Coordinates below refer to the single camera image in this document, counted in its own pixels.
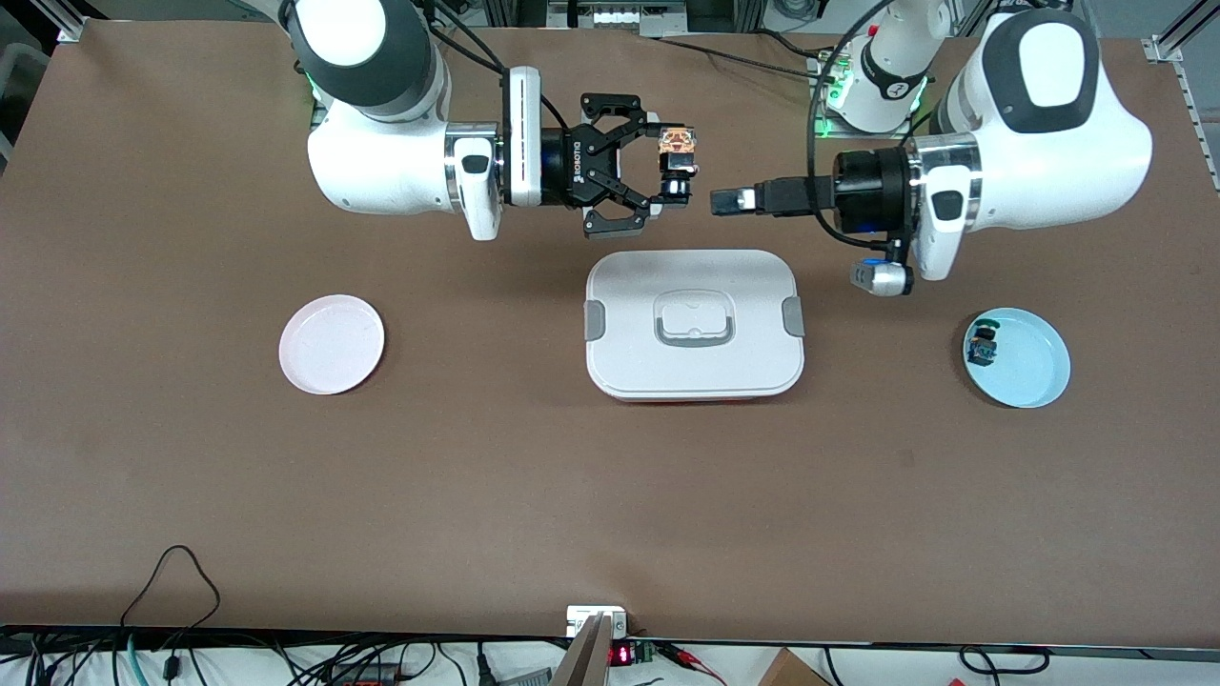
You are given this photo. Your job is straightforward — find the orange black push-button switch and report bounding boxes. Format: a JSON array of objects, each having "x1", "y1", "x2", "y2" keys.
[{"x1": 656, "y1": 124, "x2": 700, "y2": 206}]

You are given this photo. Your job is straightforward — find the brown cardboard box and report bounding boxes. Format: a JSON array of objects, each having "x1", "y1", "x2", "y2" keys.
[{"x1": 758, "y1": 648, "x2": 832, "y2": 686}]

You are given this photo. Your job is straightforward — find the white socket strip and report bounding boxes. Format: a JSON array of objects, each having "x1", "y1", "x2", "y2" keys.
[{"x1": 545, "y1": 0, "x2": 689, "y2": 39}]

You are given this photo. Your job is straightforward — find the light blue round plate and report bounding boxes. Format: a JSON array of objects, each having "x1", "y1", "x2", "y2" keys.
[{"x1": 963, "y1": 307, "x2": 1071, "y2": 410}]

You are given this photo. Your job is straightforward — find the pale pink round plate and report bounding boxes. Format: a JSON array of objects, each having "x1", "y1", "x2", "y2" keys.
[{"x1": 278, "y1": 294, "x2": 386, "y2": 396}]

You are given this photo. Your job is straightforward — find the perforated metal strip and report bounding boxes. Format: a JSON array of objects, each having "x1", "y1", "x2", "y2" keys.
[{"x1": 1177, "y1": 62, "x2": 1220, "y2": 192}]

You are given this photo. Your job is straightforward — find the red clip test leads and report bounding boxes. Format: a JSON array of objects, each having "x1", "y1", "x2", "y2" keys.
[{"x1": 658, "y1": 643, "x2": 727, "y2": 685}]

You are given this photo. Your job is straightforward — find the black red power adapter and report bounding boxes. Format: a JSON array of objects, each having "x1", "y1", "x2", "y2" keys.
[{"x1": 329, "y1": 662, "x2": 401, "y2": 686}]

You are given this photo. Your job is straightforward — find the grey plastic bin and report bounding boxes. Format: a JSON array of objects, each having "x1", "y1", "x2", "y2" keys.
[{"x1": 0, "y1": 43, "x2": 51, "y2": 163}]

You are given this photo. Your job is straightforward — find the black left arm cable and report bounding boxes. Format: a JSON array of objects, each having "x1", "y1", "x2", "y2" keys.
[{"x1": 806, "y1": 0, "x2": 916, "y2": 270}]

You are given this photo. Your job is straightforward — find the silver right arm wrist camera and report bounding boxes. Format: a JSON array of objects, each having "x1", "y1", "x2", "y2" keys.
[{"x1": 502, "y1": 66, "x2": 546, "y2": 208}]

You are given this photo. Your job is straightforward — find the silver arm wrist camera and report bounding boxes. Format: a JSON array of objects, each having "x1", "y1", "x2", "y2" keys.
[
  {"x1": 502, "y1": 66, "x2": 546, "y2": 208},
  {"x1": 850, "y1": 259, "x2": 916, "y2": 298}
]

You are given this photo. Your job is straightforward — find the silver left arm wrist camera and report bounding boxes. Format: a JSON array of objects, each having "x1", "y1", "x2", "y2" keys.
[{"x1": 850, "y1": 259, "x2": 916, "y2": 298}]

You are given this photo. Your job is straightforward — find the black cable to arm base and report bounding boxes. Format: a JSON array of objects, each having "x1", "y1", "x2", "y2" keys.
[{"x1": 658, "y1": 29, "x2": 840, "y2": 82}]

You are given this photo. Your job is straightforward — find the white lunch box grey handle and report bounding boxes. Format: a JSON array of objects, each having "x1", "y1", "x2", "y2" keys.
[{"x1": 583, "y1": 249, "x2": 806, "y2": 404}]

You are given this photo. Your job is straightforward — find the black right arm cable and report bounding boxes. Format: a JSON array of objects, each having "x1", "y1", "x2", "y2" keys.
[{"x1": 415, "y1": 0, "x2": 573, "y2": 134}]

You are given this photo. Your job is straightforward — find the blue green push-button switch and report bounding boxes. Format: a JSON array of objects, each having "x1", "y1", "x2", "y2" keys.
[{"x1": 966, "y1": 321, "x2": 1003, "y2": 369}]

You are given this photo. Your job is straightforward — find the aluminium frame extrusion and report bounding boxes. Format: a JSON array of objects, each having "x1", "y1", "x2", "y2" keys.
[
  {"x1": 1142, "y1": 0, "x2": 1220, "y2": 65},
  {"x1": 55, "y1": 0, "x2": 108, "y2": 44}
]

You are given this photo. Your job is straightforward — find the white clamp bracket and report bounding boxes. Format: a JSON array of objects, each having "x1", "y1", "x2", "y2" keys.
[{"x1": 566, "y1": 605, "x2": 630, "y2": 637}]

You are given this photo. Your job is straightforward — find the grey camera post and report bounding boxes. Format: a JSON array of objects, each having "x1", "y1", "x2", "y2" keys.
[{"x1": 551, "y1": 613, "x2": 616, "y2": 686}]

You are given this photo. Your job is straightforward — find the black oval cable loop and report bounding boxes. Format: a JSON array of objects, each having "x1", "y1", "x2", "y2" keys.
[{"x1": 958, "y1": 645, "x2": 1051, "y2": 676}]

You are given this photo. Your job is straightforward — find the thin black looped cable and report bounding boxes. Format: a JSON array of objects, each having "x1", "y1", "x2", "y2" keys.
[{"x1": 119, "y1": 545, "x2": 222, "y2": 630}]

